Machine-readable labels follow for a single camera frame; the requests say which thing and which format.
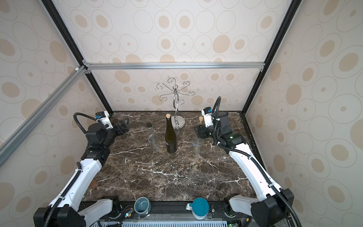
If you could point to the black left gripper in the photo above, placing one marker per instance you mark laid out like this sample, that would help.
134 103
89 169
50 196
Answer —
124 130

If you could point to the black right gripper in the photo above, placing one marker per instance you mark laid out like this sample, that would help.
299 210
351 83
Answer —
203 131

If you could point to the dark green wine bottle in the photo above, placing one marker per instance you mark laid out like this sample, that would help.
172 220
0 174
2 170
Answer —
170 135

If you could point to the clear glass bottle cork stopper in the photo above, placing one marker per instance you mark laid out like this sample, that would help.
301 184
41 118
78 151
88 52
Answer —
197 141

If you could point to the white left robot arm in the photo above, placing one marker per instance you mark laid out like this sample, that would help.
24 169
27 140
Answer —
64 210

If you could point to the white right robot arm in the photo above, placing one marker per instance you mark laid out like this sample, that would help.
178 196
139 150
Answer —
273 203

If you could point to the clear bottle black cap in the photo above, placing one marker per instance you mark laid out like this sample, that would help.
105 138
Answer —
152 138

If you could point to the chrome glass rack stand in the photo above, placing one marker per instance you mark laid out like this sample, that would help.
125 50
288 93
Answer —
178 122

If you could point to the teal lid white container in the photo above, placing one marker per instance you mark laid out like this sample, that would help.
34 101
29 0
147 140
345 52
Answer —
199 208

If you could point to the grey teal cup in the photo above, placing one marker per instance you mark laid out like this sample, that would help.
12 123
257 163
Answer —
142 206

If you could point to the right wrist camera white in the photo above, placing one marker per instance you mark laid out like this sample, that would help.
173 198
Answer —
207 116

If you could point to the horizontal aluminium rail back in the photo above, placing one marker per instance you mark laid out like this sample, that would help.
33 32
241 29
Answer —
175 66

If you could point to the brown object near wall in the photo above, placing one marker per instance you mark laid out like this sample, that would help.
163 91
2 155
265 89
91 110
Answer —
93 185

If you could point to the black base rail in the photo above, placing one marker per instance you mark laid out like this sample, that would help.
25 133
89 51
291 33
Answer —
173 214

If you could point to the aluminium rail left side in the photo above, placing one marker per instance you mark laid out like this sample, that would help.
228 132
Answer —
16 139

